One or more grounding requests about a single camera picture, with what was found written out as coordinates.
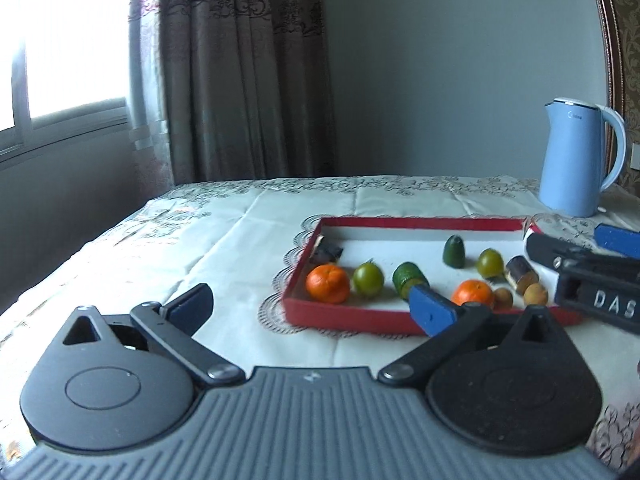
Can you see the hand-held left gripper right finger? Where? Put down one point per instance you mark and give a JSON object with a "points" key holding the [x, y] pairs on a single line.
{"points": [[430, 310]]}

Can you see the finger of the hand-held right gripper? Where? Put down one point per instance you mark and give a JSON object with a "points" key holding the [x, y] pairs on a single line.
{"points": [[555, 252], [617, 241]]}

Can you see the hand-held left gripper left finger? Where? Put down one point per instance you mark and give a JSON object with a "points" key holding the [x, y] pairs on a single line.
{"points": [[192, 305]]}

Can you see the green cucumber piece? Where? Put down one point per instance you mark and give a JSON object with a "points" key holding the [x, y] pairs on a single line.
{"points": [[454, 251], [407, 276]]}

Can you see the orange mandarin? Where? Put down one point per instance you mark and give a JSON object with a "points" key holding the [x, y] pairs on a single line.
{"points": [[327, 283], [472, 292]]}

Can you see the brown longan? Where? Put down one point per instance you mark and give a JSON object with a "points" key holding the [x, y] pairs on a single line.
{"points": [[502, 297], [535, 294]]}

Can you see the green tomato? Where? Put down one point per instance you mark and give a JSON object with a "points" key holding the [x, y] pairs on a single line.
{"points": [[368, 279], [490, 262]]}

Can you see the red cardboard box tray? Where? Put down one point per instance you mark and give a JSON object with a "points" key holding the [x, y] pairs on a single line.
{"points": [[400, 245]]}

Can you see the blue electric kettle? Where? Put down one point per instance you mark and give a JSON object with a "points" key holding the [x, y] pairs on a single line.
{"points": [[572, 155]]}

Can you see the sheer lace curtain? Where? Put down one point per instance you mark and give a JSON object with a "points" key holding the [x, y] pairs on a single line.
{"points": [[160, 125]]}

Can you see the brown patterned curtain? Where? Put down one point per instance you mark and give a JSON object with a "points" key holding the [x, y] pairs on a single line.
{"points": [[240, 75]]}

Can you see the window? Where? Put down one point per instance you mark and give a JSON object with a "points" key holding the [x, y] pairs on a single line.
{"points": [[65, 45]]}

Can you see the white wall switch panel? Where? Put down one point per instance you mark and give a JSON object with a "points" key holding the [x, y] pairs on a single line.
{"points": [[636, 156]]}

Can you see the brown wooden frame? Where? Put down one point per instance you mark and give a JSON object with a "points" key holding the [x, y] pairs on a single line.
{"points": [[607, 35]]}

